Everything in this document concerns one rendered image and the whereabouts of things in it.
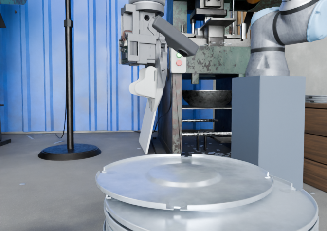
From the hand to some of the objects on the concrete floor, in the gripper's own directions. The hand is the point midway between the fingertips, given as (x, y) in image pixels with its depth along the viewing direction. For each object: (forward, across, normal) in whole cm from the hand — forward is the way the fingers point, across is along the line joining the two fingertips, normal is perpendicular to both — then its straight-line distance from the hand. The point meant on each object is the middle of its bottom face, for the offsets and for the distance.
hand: (156, 105), depth 60 cm
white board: (+36, -137, +51) cm, 151 cm away
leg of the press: (+36, -118, +52) cm, 135 cm away
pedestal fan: (+36, -170, +2) cm, 174 cm away
